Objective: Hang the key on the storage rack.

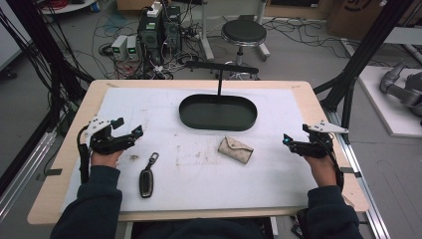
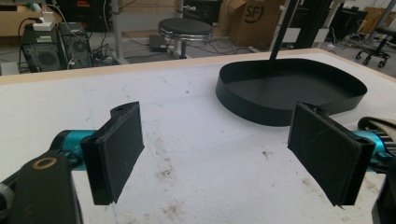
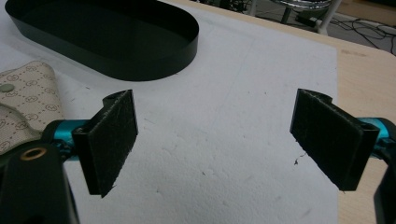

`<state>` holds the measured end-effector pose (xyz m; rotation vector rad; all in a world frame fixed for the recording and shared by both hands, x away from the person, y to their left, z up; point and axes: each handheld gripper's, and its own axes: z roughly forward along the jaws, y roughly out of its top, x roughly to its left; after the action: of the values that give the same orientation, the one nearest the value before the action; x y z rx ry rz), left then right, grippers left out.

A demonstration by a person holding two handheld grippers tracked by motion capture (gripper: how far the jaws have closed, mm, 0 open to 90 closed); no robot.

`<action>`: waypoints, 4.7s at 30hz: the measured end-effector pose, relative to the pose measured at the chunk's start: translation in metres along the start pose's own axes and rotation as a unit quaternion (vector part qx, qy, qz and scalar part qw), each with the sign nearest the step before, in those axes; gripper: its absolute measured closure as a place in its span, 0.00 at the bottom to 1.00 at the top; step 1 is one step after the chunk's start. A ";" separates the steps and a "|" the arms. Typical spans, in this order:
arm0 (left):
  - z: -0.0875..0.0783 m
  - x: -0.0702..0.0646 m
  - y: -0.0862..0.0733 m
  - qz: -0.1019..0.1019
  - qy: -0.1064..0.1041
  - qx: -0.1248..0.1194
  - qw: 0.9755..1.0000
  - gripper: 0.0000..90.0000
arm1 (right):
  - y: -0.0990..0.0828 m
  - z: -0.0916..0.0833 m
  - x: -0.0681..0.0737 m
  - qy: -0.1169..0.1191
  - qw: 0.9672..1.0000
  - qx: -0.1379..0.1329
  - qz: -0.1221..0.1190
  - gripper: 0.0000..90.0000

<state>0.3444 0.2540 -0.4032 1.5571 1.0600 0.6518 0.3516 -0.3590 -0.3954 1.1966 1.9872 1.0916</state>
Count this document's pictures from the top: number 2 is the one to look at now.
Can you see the black slanted stand pole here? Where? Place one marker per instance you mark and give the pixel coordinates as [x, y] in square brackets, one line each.
[284, 28]

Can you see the brown cardboard box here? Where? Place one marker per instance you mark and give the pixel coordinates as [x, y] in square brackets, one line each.
[252, 25]

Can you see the black computer tower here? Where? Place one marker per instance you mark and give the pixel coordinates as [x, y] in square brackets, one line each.
[42, 53]

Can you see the round black stool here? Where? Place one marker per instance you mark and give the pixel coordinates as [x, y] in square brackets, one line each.
[185, 27]

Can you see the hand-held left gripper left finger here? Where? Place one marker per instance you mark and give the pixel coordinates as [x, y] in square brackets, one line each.
[115, 155]

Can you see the black oval tray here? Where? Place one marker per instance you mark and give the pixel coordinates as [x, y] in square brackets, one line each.
[280, 90]

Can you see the white power adapter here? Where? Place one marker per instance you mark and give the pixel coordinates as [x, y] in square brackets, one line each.
[46, 21]

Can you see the small black floor box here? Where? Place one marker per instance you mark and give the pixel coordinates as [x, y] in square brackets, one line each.
[158, 43]

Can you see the grey computer tower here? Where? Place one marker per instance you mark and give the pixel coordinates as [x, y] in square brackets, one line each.
[77, 46]

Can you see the tan cardboard box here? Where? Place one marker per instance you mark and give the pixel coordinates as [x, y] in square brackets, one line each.
[12, 21]

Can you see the grey metal stand leg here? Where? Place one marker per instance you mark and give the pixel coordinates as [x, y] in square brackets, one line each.
[117, 34]

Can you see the black office chair base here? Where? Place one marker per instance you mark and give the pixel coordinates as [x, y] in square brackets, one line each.
[373, 53]

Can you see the small white box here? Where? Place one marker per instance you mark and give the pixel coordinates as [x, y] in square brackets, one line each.
[8, 68]

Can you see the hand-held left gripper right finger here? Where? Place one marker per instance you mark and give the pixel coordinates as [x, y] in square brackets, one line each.
[323, 149]

